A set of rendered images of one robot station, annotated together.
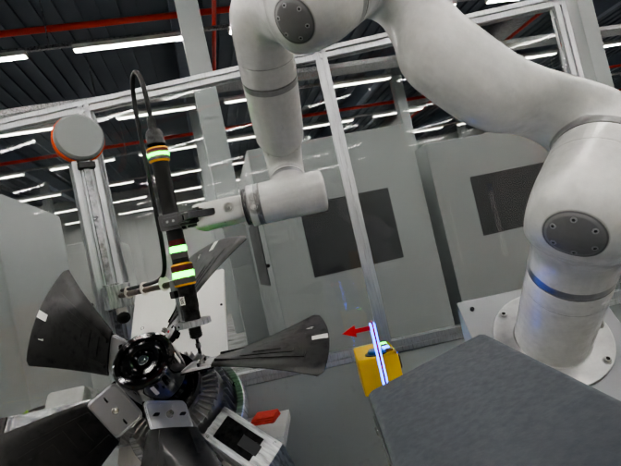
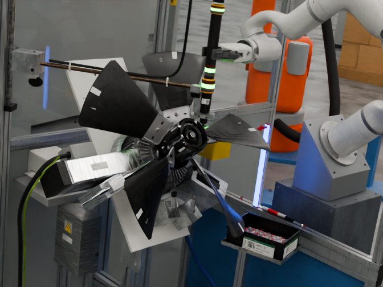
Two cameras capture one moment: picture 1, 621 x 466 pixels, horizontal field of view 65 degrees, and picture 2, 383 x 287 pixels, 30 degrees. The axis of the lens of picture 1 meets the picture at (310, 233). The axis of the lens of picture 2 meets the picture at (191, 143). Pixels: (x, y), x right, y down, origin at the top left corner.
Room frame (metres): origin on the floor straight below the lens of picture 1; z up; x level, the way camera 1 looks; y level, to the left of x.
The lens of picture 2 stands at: (-0.56, 1.95, 1.87)
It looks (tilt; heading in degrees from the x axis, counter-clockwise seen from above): 17 degrees down; 313
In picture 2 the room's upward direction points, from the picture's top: 7 degrees clockwise
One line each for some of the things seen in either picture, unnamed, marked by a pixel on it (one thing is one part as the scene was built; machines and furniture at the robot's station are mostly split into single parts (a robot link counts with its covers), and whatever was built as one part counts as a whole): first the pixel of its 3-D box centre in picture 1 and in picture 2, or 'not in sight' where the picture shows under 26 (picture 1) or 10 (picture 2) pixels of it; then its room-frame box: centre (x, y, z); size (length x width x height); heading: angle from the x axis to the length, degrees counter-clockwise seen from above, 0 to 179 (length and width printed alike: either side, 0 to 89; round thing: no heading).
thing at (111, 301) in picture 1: (116, 296); (26, 61); (1.50, 0.62, 1.35); 0.10 x 0.07 x 0.08; 35
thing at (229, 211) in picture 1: (225, 211); (233, 51); (0.98, 0.16, 1.47); 0.11 x 0.10 x 0.07; 90
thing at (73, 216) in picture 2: not in sight; (77, 238); (1.32, 0.49, 0.73); 0.15 x 0.09 x 0.22; 0
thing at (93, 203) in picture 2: not in sight; (102, 192); (1.05, 0.61, 1.03); 0.15 x 0.10 x 0.14; 0
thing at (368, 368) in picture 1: (378, 369); (207, 144); (1.27, -0.09, 1.02); 0.16 x 0.10 x 0.11; 0
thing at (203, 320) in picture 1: (187, 301); (203, 101); (0.99, 0.27, 1.31); 0.09 x 0.07 x 0.10; 35
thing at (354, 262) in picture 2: not in sight; (276, 225); (0.88, -0.09, 0.82); 0.90 x 0.04 x 0.08; 0
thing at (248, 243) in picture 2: not in sight; (263, 236); (0.81, 0.07, 0.85); 0.22 x 0.17 x 0.07; 15
